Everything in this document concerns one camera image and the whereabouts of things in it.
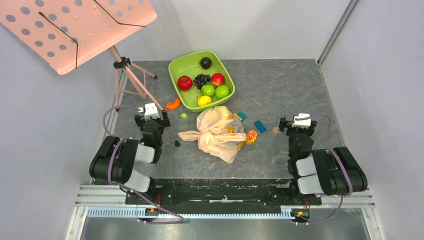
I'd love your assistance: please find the beige plastic banana-print bag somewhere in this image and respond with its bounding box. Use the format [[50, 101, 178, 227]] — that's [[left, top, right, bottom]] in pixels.
[[178, 105, 247, 164]]

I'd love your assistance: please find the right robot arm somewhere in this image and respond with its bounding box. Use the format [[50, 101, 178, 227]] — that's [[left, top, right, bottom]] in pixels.
[[278, 113, 368, 204]]

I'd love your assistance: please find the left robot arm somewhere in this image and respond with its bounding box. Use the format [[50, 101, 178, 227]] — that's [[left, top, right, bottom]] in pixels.
[[89, 110, 171, 204]]

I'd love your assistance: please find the red fake pomegranate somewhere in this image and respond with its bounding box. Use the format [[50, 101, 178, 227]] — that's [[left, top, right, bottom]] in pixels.
[[177, 75, 193, 91]]

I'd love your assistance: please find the yellow fake lemon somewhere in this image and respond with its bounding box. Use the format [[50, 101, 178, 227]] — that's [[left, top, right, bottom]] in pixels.
[[197, 95, 213, 107]]

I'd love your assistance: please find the green bumpy fake fruit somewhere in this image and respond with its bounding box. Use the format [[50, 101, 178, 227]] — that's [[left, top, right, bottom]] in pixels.
[[201, 84, 215, 97]]

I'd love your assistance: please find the black fake grape bunch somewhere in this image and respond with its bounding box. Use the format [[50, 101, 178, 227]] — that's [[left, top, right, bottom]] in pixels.
[[192, 73, 211, 90]]

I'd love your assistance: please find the green fake apple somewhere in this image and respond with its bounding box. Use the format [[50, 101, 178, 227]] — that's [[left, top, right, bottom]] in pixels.
[[215, 84, 230, 100]]

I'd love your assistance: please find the red fake apple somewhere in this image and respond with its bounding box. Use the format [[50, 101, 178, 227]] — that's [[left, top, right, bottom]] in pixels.
[[210, 72, 226, 88]]

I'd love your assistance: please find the dark purple fake plum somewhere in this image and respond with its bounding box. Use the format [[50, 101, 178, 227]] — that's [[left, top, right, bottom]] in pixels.
[[199, 57, 212, 70]]

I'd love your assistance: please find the small wooden block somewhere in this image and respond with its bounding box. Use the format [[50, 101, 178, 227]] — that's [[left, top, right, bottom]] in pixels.
[[272, 126, 282, 136]]

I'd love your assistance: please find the orange curved toy block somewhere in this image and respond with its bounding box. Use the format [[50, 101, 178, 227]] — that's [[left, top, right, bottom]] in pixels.
[[166, 98, 181, 110]]

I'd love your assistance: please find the small green cube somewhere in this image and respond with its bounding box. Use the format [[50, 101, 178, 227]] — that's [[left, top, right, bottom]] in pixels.
[[180, 112, 188, 120]]

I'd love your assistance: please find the blue toy brick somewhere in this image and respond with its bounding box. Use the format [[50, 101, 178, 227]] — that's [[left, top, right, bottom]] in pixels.
[[253, 120, 267, 134]]

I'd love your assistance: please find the yellow orange round toy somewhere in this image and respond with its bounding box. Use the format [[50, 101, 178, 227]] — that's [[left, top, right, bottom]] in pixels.
[[245, 130, 258, 145]]

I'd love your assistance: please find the pink music stand tripod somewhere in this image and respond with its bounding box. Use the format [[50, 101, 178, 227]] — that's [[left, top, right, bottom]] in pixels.
[[108, 45, 165, 110]]

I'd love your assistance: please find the teal toy block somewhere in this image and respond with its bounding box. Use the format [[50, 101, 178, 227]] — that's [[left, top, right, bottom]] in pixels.
[[236, 112, 247, 122]]

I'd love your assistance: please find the green plastic basin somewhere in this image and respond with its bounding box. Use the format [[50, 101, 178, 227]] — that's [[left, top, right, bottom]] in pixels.
[[168, 50, 236, 113]]

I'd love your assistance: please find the pink perforated music stand desk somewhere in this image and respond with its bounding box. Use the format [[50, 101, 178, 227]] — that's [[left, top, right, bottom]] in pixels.
[[0, 0, 157, 75]]

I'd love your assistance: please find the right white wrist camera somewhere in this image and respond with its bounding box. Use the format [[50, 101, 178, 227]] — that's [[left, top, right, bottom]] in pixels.
[[291, 113, 312, 129]]

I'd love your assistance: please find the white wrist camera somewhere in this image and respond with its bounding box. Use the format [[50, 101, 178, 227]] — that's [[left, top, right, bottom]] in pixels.
[[291, 113, 312, 129], [137, 103, 162, 120]]

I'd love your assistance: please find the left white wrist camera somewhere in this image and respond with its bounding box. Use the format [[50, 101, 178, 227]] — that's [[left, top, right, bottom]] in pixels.
[[137, 103, 162, 120]]

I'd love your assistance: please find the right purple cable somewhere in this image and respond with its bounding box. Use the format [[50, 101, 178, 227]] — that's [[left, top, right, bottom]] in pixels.
[[292, 113, 354, 226]]

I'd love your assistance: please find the purple cable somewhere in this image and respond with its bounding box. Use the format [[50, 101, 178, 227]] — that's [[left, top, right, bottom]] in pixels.
[[292, 113, 354, 226], [102, 105, 186, 225]]

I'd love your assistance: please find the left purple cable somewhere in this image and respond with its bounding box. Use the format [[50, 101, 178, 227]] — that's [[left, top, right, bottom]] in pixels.
[[102, 105, 186, 225]]

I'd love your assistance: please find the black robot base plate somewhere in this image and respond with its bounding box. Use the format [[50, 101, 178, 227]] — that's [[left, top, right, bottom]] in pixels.
[[143, 178, 322, 207]]

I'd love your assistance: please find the aluminium frame rail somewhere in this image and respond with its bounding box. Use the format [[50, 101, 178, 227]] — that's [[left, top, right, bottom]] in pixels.
[[65, 185, 386, 240]]

